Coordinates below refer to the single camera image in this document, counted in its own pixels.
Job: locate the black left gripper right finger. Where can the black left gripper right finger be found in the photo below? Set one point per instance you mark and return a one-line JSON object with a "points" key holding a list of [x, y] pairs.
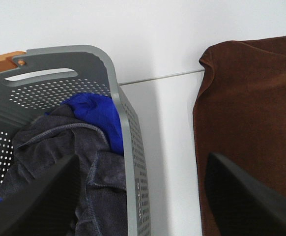
{"points": [[241, 205]]}

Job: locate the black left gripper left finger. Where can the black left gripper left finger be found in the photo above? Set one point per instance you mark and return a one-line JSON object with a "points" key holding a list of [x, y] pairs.
{"points": [[45, 207]]}

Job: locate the brown towel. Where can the brown towel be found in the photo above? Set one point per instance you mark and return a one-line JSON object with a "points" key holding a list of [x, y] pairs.
{"points": [[240, 112]]}

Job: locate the dark grey towel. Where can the dark grey towel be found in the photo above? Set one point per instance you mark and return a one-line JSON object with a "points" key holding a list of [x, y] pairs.
{"points": [[105, 217]]}

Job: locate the blue cloth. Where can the blue cloth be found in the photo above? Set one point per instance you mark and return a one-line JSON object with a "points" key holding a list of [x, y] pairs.
{"points": [[98, 118]]}

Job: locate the grey perforated plastic basket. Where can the grey perforated plastic basket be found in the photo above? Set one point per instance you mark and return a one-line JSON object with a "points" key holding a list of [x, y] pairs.
{"points": [[44, 79]]}

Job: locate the orange wooden basket handle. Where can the orange wooden basket handle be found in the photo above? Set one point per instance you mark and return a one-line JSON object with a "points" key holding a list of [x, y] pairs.
{"points": [[6, 60]]}

